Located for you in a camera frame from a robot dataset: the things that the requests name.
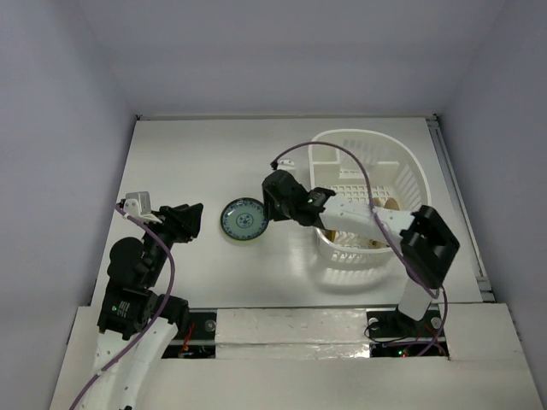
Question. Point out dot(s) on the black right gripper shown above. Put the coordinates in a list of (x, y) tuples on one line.
[(278, 196)]

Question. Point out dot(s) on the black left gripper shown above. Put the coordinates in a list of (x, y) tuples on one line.
[(183, 219)]

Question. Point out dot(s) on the teal blue floral plate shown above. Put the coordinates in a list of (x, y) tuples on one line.
[(243, 219)]

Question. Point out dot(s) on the yellow patterned plate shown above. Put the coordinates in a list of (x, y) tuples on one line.
[(331, 235)]

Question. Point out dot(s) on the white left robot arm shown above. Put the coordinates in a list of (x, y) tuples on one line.
[(139, 315)]

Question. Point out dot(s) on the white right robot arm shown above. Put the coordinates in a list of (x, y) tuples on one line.
[(421, 240)]

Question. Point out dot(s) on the white plastic dish rack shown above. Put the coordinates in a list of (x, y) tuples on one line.
[(360, 165)]

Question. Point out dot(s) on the cream plate at rack end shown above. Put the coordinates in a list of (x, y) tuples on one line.
[(392, 204)]

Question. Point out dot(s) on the cream plate with flower print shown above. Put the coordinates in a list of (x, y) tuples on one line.
[(373, 244)]

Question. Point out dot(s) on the white foam strip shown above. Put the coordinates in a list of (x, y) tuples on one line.
[(291, 333)]

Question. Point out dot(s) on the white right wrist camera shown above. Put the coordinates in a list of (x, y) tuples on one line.
[(286, 164)]

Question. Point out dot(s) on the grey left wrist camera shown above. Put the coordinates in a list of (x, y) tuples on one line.
[(137, 203)]

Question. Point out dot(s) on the aluminium rail at right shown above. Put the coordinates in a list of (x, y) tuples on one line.
[(467, 236)]

